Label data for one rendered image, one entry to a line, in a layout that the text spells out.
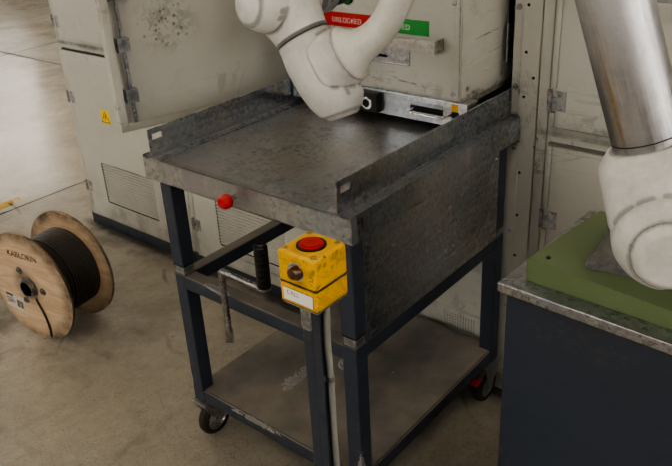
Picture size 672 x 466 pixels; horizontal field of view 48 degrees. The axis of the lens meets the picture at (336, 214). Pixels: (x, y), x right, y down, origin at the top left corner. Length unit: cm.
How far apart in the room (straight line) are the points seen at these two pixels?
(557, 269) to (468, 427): 94
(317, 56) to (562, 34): 68
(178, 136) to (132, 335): 106
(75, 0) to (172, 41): 112
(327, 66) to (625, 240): 57
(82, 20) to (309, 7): 184
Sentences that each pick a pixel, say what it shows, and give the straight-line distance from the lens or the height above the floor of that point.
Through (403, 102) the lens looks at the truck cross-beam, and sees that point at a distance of 187.
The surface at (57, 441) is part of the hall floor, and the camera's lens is 238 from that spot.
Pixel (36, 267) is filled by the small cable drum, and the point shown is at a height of 29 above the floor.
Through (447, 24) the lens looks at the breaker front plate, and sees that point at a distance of 177.
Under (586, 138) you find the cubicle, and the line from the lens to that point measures 189.
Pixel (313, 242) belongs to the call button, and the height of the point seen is 91.
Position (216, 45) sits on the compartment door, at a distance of 212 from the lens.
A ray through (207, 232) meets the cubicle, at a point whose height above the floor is 18.
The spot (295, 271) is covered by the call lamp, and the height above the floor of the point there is 88.
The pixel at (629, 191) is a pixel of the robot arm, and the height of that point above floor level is 102.
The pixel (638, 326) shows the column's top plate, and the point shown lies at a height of 75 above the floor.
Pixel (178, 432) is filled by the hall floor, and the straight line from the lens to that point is 229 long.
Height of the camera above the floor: 147
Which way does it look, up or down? 26 degrees down
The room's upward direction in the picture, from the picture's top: 3 degrees counter-clockwise
